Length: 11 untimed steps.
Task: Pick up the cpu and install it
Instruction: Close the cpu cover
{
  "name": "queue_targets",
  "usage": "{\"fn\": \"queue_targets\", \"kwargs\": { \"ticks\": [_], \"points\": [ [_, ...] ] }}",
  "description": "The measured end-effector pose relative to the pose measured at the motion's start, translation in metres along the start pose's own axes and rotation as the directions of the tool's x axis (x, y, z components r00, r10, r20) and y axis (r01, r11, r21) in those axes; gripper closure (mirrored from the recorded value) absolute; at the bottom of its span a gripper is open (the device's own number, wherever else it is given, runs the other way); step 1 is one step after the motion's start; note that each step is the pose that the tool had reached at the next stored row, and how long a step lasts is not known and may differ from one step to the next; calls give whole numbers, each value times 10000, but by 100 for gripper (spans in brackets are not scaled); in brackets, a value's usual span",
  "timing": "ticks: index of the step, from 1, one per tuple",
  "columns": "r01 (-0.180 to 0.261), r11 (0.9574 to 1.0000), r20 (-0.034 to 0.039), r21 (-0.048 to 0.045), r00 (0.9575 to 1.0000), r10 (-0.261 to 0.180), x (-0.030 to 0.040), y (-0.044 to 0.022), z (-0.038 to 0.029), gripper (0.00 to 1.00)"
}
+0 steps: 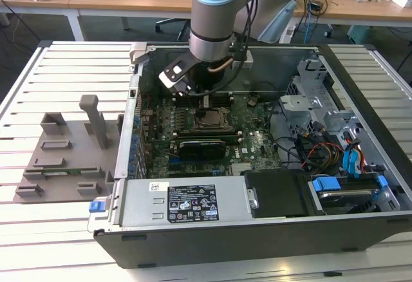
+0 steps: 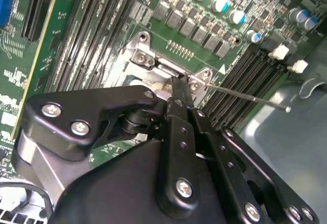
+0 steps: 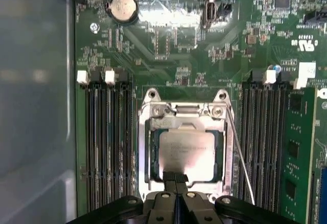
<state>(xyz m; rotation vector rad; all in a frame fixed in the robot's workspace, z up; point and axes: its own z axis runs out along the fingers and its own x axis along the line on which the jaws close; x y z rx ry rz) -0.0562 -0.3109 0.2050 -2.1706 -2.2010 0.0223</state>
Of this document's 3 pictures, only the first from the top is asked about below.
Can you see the silver CPU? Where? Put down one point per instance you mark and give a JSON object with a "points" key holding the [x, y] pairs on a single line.
{"points": [[213, 118]]}

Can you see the black power adapter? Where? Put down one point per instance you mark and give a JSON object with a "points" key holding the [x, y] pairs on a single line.
{"points": [[316, 6]]}

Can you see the silver metal drive cage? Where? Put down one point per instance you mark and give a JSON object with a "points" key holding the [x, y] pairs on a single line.
{"points": [[301, 103]]}

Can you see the green motherboard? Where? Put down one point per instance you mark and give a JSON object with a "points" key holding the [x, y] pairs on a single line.
{"points": [[254, 140]]}

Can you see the CPU socket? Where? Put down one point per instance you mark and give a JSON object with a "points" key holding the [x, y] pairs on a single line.
{"points": [[212, 128]]}

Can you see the black office chair base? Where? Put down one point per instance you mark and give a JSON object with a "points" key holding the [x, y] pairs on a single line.
{"points": [[174, 21]]}

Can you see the hard disk in blue carrier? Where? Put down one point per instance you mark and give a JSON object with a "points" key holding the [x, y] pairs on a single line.
{"points": [[347, 200]]}

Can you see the silver power supply unit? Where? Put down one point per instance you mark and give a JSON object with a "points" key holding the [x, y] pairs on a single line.
{"points": [[141, 204]]}

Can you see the black graphics card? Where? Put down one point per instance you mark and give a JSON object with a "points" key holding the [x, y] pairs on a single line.
{"points": [[202, 150]]}

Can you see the teal box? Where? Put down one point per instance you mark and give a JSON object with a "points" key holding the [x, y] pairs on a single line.
{"points": [[360, 34]]}

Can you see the silver chipset heatsink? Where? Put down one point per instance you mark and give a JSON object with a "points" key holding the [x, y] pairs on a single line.
{"points": [[242, 168]]}

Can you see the brown parts rack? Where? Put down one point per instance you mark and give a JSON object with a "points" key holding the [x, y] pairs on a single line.
{"points": [[61, 185]]}

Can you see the black plastic shroud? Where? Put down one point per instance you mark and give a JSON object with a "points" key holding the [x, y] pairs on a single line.
{"points": [[277, 195]]}

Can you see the black open PC case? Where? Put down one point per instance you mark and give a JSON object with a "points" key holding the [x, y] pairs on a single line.
{"points": [[257, 243]]}

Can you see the blue plastic case latch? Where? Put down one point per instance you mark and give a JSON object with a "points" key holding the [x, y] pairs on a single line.
{"points": [[96, 206]]}

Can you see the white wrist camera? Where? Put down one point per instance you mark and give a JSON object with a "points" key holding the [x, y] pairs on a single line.
{"points": [[175, 72]]}

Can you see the round coin battery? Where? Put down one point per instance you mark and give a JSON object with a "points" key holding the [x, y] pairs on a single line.
{"points": [[253, 101]]}

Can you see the black RAM slot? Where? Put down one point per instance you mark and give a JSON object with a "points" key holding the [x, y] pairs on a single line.
{"points": [[225, 100], [225, 97], [226, 94], [225, 104]]}

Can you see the long wooden desk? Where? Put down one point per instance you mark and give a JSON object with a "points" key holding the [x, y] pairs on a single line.
{"points": [[106, 2]]}

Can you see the green RAM stick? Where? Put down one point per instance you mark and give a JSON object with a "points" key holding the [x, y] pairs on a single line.
{"points": [[74, 172], [231, 138]]}

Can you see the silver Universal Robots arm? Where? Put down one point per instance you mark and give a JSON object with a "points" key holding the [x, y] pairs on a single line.
{"points": [[212, 21]]}

